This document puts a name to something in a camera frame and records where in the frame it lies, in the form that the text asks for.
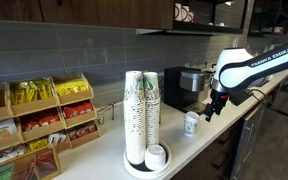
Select wooden upper cabinet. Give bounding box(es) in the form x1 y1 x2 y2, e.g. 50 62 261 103
0 0 175 31

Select white mug red band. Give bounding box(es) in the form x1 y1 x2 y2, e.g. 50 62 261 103
181 5 190 22
187 10 196 23
174 3 184 22

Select white tea bag packets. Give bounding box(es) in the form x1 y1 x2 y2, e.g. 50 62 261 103
0 118 18 141

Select shorter paper cup stack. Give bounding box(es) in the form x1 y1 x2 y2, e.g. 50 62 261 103
142 71 162 149

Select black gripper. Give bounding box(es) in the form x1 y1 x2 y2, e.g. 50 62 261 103
204 88 231 123

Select black open wall shelf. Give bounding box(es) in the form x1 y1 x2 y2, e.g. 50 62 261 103
173 0 249 36

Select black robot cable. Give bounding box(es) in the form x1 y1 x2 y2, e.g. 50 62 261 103
246 87 288 120

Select yellow tea packets wide bundle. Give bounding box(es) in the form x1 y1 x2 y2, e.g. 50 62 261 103
9 77 55 106

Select white lid stack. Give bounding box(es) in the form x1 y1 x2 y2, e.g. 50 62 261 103
144 144 167 171

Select red tea packets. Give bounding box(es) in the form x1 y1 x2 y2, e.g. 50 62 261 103
20 113 61 132
67 122 98 141
62 101 95 120

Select wooden display box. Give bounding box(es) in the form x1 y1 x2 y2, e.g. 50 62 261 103
0 144 63 180

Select white round cup tray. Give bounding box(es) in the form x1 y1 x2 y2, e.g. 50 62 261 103
122 139 173 180

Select wooden tea organizer rack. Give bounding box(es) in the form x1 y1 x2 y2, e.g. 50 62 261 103
0 72 102 168

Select white plastic cup lid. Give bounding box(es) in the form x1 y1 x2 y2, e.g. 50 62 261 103
183 111 201 123

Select tall paper cup stack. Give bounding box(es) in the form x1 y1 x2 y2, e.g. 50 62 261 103
123 70 147 166

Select grey drawer cabinet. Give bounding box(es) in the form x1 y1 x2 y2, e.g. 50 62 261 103
229 102 269 180

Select printed paper coffee cup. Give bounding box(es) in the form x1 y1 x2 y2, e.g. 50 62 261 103
183 118 199 137

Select black Keurig coffee machine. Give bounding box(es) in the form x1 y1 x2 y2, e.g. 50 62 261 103
163 66 216 115

